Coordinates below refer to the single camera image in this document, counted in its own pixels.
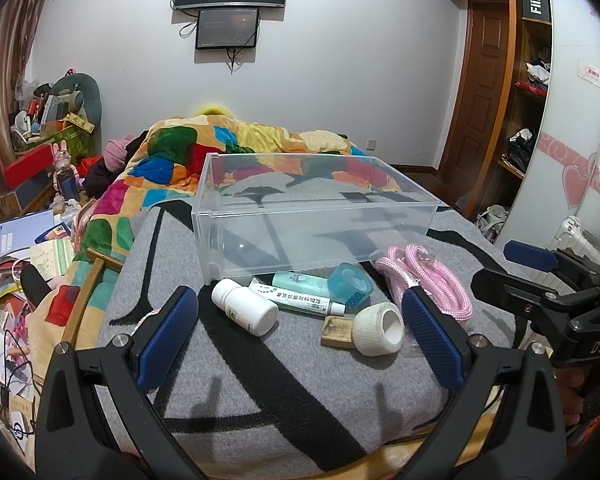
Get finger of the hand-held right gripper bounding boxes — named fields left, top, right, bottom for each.
left=471, top=267, right=600, bottom=322
left=503, top=240, right=600, bottom=282

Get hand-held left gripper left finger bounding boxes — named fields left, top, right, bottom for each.
left=35, top=285, right=207, bottom=480

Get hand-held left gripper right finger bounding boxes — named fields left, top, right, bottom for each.
left=394, top=287, right=567, bottom=480

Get pink rope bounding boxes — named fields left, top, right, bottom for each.
left=371, top=243, right=476, bottom=323

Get white bandage roll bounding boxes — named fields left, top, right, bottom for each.
left=352, top=302, right=406, bottom=358

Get white pill bottle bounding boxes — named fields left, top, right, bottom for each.
left=211, top=278, right=280, bottom=337

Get small beige box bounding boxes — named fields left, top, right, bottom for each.
left=320, top=314, right=357, bottom=349

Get blue plastic cap case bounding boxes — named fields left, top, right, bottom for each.
left=328, top=262, right=372, bottom=309

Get white ointment tube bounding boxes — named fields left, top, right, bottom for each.
left=248, top=280, right=349, bottom=317

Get teal squeeze tube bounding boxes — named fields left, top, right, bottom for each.
left=272, top=270, right=332, bottom=299

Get clear plastic storage box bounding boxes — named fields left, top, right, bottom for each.
left=191, top=152, right=451, bottom=286

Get person's right hand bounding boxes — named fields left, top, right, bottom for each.
left=559, top=372, right=587, bottom=431

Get grey handbag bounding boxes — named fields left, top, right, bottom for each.
left=474, top=204, right=511, bottom=242

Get wooden massage hammer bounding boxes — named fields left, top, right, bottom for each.
left=61, top=247, right=126, bottom=347

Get black and white clothes pile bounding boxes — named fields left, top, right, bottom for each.
left=504, top=128, right=537, bottom=172

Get grey blanket with black pattern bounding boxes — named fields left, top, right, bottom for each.
left=94, top=195, right=496, bottom=467

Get pale green packet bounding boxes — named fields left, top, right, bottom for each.
left=29, top=237, right=76, bottom=281

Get white wardrobe door pink hearts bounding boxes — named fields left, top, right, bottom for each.
left=500, top=0, right=600, bottom=261

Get brown wooden door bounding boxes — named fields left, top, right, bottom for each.
left=436, top=0, right=512, bottom=202

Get pile of papers and booklets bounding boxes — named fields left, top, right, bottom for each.
left=0, top=209, right=83, bottom=466

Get red folded cloth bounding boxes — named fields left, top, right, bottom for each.
left=514, top=80, right=547, bottom=100

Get dark clothes heap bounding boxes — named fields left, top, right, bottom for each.
left=77, top=131, right=149, bottom=197

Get white and dark folded clothes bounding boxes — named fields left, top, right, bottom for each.
left=525, top=57, right=551, bottom=87

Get pink knit hat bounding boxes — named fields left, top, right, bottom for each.
left=104, top=134, right=137, bottom=174

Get colourful patchwork blanket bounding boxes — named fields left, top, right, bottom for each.
left=29, top=114, right=407, bottom=352

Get pink rabbit toy bottle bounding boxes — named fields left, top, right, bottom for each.
left=52, top=142, right=81, bottom=204

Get red flat box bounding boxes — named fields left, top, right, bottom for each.
left=4, top=142, right=57, bottom=192

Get green cardboard box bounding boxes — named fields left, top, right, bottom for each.
left=39, top=119, right=94, bottom=157

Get wooden wardrobe shelving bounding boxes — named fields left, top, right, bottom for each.
left=413, top=0, right=554, bottom=196

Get yellow pillow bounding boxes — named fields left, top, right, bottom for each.
left=195, top=104, right=234, bottom=119

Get black box with white print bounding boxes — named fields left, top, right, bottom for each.
left=521, top=0, right=552, bottom=26

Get grey neck pillow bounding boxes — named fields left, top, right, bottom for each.
left=49, top=72, right=103, bottom=127

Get brown striped curtain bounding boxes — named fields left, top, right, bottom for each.
left=0, top=0, right=87, bottom=223

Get small black monitor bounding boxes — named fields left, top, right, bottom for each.
left=195, top=7, right=260, bottom=51

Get white cord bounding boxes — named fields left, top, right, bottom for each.
left=129, top=310, right=162, bottom=342

